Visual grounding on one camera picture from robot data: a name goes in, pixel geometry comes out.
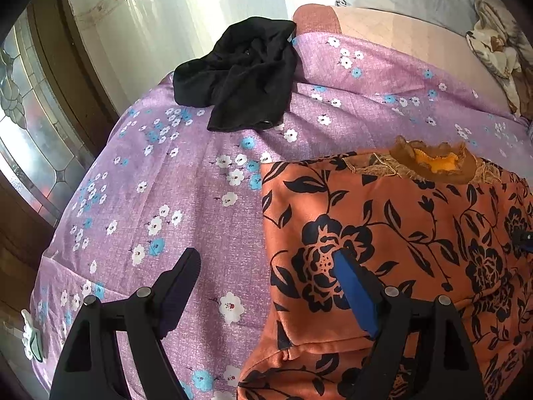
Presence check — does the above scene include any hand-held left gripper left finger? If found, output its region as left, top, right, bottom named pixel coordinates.
left=49, top=247, right=203, bottom=400

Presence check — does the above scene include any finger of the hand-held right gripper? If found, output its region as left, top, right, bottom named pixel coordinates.
left=514, top=227, right=533, bottom=256

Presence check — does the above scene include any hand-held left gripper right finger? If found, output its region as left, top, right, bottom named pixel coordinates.
left=333, top=247, right=486, bottom=400

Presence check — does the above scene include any orange floral garment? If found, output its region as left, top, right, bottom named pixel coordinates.
left=237, top=135, right=533, bottom=400

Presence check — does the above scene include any purple floral bedsheet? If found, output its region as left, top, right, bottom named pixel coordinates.
left=31, top=32, right=533, bottom=400

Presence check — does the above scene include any cream brown patterned cloth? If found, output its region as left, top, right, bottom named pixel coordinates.
left=464, top=0, right=533, bottom=118

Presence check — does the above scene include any stained glass window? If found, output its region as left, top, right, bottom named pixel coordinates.
left=0, top=8, right=97, bottom=226

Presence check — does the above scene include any black garment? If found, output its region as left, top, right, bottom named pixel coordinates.
left=172, top=16, right=299, bottom=133

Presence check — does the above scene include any peach mattress cover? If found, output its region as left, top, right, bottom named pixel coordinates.
left=291, top=3, right=522, bottom=114

